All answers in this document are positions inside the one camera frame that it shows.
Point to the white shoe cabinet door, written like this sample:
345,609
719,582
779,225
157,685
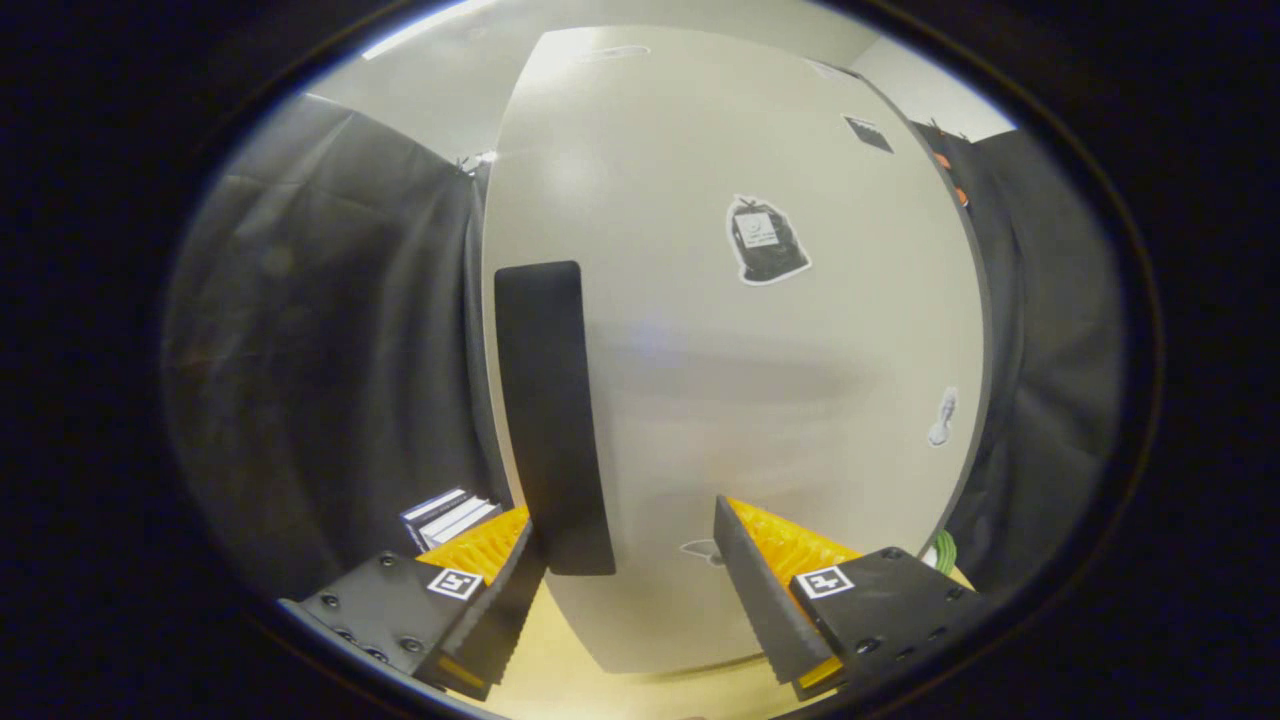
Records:
720,400

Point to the grey shoe cabinet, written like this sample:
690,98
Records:
990,310

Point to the green leafy item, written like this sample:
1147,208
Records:
943,552

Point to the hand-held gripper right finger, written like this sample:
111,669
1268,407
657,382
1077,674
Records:
765,610

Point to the black backdrop cloth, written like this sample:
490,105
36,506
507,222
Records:
330,350

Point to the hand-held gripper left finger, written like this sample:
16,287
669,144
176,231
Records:
505,620

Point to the dark blue book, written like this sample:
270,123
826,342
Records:
425,508

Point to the white-spined book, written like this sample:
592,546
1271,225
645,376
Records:
452,515

